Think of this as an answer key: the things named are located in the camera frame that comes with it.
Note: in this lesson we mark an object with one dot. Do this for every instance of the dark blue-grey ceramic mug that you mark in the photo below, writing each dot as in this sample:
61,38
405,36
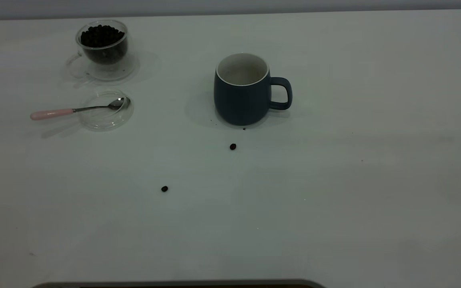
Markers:
240,104

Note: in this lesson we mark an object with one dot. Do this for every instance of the clear round glass lid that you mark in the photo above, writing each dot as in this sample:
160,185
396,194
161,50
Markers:
104,123

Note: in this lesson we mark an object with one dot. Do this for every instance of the pile of coffee beans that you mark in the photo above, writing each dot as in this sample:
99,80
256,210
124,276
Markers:
102,40

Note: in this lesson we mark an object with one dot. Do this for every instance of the clear double-wall glass cup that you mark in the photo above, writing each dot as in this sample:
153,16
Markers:
112,71

